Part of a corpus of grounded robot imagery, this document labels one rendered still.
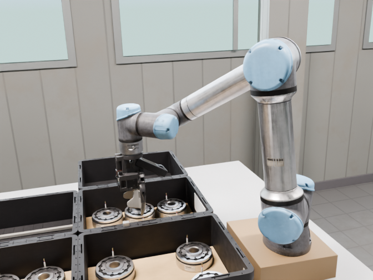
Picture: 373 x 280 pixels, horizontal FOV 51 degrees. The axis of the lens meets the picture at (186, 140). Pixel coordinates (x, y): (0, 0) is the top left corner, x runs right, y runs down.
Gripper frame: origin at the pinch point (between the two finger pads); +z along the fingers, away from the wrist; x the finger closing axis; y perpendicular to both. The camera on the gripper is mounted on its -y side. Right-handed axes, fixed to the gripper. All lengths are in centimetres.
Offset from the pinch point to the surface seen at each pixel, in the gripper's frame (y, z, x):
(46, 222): 31.2, 5.3, -12.1
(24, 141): 45, 16, -154
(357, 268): -62, 18, 33
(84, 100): 4, -8, -152
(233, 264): -15.1, 0.6, 39.2
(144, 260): 4.7, 5.2, 22.3
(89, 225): 17.5, 5.2, -4.3
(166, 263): -0.8, 5.2, 25.9
